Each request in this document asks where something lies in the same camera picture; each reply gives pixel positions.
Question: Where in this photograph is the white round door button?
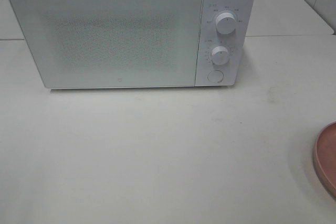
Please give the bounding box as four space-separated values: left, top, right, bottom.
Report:
207 70 224 83

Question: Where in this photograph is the pink round plate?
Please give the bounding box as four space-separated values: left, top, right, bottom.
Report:
312 122 335 199

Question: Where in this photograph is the white microwave door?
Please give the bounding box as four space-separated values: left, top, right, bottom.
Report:
9 0 203 89

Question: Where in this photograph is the white lower timer knob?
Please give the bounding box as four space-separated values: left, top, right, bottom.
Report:
211 46 230 66

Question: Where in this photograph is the white upper power knob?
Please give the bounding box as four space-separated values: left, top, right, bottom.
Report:
215 10 237 35

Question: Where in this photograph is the white microwave oven body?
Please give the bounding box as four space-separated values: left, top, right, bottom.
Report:
193 0 254 87

